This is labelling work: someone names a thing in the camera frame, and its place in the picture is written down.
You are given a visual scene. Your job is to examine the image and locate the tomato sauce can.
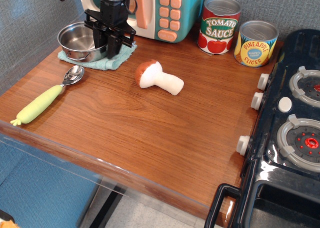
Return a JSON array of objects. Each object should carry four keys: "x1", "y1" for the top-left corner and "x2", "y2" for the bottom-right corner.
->
[{"x1": 197, "y1": 0, "x2": 242, "y2": 55}]

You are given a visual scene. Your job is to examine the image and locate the light blue towel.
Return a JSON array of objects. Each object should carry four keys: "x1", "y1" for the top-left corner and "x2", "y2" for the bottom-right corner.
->
[{"x1": 57, "y1": 44, "x2": 138, "y2": 71}]

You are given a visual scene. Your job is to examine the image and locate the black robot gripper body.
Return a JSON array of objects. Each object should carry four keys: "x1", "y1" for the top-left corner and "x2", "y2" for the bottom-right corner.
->
[{"x1": 84, "y1": 0, "x2": 137, "y2": 47}]

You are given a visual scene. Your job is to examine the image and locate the black table leg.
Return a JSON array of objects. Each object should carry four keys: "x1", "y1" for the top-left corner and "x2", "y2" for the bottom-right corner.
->
[{"x1": 89, "y1": 185, "x2": 125, "y2": 228}]

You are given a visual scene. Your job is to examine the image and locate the toy microwave teal and cream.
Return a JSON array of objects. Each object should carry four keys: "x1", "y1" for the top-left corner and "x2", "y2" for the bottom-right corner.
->
[{"x1": 81, "y1": 0, "x2": 204, "y2": 43}]

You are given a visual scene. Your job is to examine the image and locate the pineapple slices can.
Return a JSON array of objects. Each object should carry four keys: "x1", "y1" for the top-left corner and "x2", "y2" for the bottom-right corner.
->
[{"x1": 234, "y1": 20, "x2": 279, "y2": 67}]

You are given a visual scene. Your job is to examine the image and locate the orange object at corner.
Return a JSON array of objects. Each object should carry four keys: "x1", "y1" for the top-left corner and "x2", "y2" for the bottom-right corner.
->
[{"x1": 0, "y1": 220, "x2": 20, "y2": 228}]

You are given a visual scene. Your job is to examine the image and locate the white stove knob middle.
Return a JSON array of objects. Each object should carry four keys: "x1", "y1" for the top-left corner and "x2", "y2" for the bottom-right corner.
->
[{"x1": 250, "y1": 92, "x2": 264, "y2": 110}]

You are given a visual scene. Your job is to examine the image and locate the white stove knob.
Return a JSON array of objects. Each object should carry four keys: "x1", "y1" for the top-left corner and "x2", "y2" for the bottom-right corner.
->
[
  {"x1": 236, "y1": 135, "x2": 251, "y2": 156},
  {"x1": 257, "y1": 73, "x2": 270, "y2": 91},
  {"x1": 250, "y1": 92, "x2": 264, "y2": 110}
]

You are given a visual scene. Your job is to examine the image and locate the spoon with green handle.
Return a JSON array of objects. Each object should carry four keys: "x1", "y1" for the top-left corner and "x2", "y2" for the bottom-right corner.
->
[{"x1": 10, "y1": 65, "x2": 85, "y2": 126}]

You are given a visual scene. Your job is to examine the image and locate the stainless steel pot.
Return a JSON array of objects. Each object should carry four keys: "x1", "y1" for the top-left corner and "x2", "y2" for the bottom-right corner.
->
[{"x1": 57, "y1": 22, "x2": 107, "y2": 63}]

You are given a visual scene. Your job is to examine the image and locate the white stove knob upper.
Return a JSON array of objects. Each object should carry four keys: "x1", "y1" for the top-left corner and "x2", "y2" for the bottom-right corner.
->
[{"x1": 257, "y1": 73, "x2": 270, "y2": 91}]

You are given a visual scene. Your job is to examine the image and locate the black toy stove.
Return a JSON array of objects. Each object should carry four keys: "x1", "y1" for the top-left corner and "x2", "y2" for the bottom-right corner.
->
[{"x1": 205, "y1": 29, "x2": 320, "y2": 227}]

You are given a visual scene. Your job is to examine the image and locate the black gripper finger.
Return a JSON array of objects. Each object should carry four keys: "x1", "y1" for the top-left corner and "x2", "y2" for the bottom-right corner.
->
[
  {"x1": 92, "y1": 27, "x2": 108, "y2": 49},
  {"x1": 107, "y1": 35, "x2": 122, "y2": 59}
]

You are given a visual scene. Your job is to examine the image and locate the white stove knob lower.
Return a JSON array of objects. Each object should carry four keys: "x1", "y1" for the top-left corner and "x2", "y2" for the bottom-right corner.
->
[{"x1": 236, "y1": 135, "x2": 251, "y2": 156}]

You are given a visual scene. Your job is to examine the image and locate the plush toy mushroom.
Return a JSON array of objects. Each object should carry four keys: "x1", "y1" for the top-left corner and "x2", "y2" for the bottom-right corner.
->
[{"x1": 135, "y1": 60, "x2": 184, "y2": 95}]

